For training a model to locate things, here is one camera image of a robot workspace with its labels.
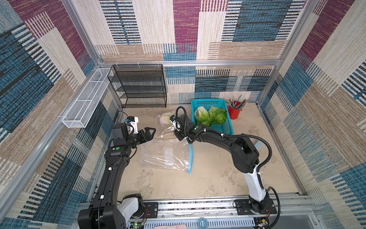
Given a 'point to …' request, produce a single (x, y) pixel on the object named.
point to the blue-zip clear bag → (165, 150)
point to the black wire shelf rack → (139, 85)
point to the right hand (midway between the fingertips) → (180, 131)
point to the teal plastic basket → (226, 127)
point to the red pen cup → (234, 112)
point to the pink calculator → (173, 226)
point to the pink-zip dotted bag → (165, 128)
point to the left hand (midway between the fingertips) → (150, 131)
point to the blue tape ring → (198, 223)
